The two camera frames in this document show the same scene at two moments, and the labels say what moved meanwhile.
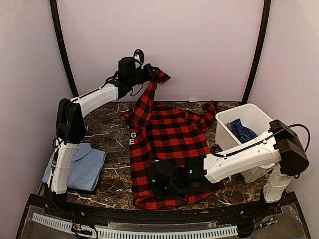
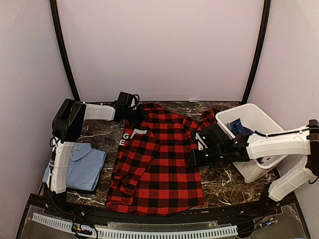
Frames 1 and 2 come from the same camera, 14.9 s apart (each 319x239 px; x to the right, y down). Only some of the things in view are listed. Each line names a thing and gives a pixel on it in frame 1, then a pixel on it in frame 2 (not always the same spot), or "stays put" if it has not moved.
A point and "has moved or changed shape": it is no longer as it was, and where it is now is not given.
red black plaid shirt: (169, 132) has moved or changed shape
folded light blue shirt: (86, 170) stays put
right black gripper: (159, 194) -> (194, 160)
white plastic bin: (254, 119) stays put
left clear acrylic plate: (34, 229) stays put
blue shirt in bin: (243, 134) stays put
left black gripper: (151, 75) -> (141, 115)
